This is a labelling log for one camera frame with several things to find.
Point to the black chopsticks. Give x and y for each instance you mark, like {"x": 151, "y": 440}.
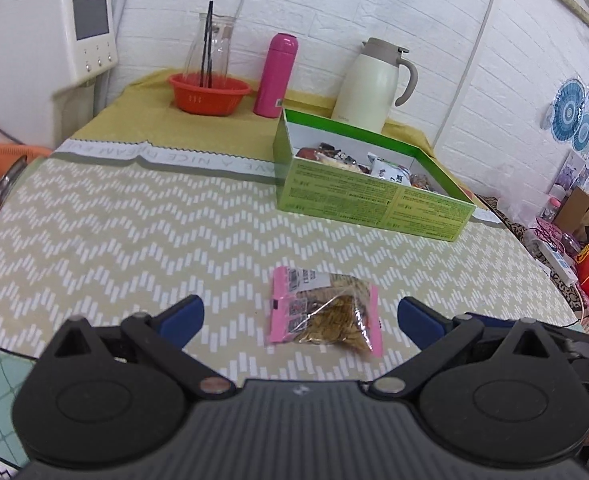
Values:
{"x": 207, "y": 42}

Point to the orange plastic basket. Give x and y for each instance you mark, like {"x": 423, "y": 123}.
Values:
{"x": 208, "y": 94}

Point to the pink thermos bottle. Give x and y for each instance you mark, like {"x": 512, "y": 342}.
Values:
{"x": 276, "y": 76}

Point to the yellow tablecloth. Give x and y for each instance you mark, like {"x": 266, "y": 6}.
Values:
{"x": 139, "y": 110}

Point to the green cardboard box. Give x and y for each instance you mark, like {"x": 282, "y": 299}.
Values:
{"x": 374, "y": 195}

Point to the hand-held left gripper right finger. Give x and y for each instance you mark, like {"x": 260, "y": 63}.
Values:
{"x": 417, "y": 321}

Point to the orange plastic basin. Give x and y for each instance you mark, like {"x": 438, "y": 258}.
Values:
{"x": 4, "y": 154}

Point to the white power strip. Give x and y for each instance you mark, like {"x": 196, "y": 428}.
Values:
{"x": 556, "y": 260}

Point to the white snack bag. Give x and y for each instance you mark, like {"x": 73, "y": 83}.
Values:
{"x": 390, "y": 170}

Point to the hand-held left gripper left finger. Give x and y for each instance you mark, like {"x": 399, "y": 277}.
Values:
{"x": 183, "y": 316}

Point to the brown cardboard box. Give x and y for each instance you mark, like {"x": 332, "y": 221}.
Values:
{"x": 580, "y": 212}

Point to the pink edged clear snack packet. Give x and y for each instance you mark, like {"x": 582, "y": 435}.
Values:
{"x": 324, "y": 310}

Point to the pink capped bottle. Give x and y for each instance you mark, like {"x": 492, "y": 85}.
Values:
{"x": 551, "y": 206}

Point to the dark red jerky packet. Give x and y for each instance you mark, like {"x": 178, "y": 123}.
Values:
{"x": 308, "y": 152}

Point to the blue wall decoration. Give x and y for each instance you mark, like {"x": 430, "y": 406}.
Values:
{"x": 574, "y": 110}

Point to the metal bowl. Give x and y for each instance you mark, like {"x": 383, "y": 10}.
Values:
{"x": 5, "y": 187}

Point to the white appliance with screen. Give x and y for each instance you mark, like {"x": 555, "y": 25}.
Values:
{"x": 44, "y": 27}

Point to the cream thermos jug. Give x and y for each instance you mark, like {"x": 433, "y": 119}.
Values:
{"x": 374, "y": 85}

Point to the glass carafe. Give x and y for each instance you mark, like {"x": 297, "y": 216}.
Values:
{"x": 209, "y": 47}

